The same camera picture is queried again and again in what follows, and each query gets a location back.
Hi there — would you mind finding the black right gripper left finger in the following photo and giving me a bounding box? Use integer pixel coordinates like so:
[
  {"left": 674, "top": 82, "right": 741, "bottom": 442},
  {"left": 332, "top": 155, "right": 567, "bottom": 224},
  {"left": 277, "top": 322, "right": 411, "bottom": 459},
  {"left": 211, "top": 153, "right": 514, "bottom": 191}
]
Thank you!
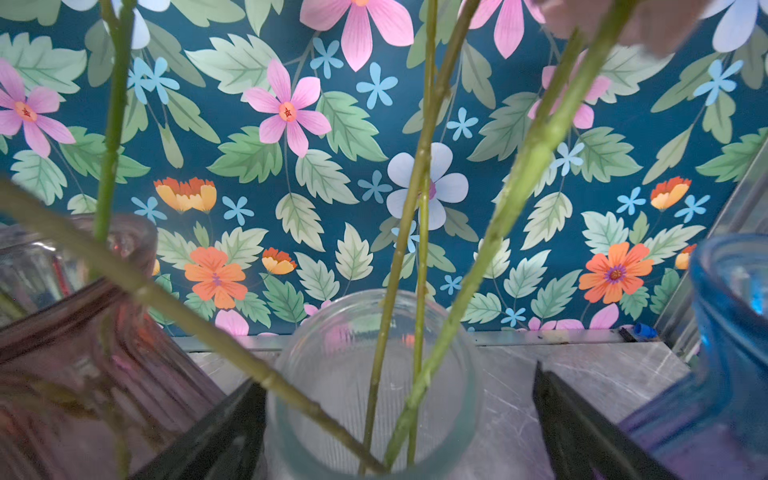
[{"left": 132, "top": 381, "right": 267, "bottom": 479}]

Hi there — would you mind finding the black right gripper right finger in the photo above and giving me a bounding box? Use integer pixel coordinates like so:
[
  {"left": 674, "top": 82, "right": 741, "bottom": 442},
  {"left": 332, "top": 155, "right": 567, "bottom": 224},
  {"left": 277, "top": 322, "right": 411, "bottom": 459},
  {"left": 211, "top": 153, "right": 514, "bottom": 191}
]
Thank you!
[{"left": 532, "top": 362, "right": 676, "bottom": 479}]

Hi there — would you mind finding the purple ribbed glass vase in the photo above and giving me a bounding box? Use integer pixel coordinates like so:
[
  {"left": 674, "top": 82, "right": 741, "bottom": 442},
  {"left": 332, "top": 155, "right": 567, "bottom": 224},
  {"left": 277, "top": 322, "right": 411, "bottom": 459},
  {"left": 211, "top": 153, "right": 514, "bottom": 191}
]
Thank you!
[{"left": 620, "top": 234, "right": 767, "bottom": 479}]

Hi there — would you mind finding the dark pink ribbed glass vase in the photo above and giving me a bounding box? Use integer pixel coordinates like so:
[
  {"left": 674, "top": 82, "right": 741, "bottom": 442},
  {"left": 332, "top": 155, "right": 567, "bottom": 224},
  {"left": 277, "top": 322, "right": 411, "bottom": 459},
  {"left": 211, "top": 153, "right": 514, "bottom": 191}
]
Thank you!
[{"left": 1, "top": 225, "right": 224, "bottom": 479}]

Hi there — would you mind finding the clear glass cup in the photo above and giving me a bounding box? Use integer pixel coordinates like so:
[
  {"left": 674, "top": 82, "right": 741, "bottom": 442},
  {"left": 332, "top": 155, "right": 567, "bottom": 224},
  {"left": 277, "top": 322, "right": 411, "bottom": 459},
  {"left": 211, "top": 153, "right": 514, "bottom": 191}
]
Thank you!
[{"left": 263, "top": 289, "right": 484, "bottom": 480}]

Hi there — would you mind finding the pink double carnation stem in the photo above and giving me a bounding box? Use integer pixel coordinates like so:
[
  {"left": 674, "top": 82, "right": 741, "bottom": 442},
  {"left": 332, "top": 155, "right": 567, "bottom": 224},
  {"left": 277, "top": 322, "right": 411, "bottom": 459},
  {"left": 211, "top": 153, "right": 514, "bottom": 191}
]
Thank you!
[{"left": 383, "top": 0, "right": 709, "bottom": 469}]

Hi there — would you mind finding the pink rose stem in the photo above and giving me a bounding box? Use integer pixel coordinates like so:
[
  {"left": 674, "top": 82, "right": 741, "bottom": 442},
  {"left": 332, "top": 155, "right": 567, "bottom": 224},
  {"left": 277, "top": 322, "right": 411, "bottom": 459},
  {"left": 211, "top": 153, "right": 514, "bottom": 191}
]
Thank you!
[{"left": 93, "top": 1, "right": 137, "bottom": 243}]

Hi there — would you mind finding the cream white rose stem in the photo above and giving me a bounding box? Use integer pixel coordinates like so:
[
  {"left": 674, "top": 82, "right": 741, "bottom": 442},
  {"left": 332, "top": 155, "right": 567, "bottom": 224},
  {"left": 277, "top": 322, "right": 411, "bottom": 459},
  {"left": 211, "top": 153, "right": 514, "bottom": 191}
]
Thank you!
[{"left": 363, "top": 1, "right": 479, "bottom": 450}]

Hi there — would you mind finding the red rose stem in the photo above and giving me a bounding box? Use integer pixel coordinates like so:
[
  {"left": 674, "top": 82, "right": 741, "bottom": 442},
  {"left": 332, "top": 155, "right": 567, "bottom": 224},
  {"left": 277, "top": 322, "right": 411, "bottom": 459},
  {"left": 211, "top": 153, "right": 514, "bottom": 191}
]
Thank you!
[{"left": 406, "top": 0, "right": 439, "bottom": 468}]

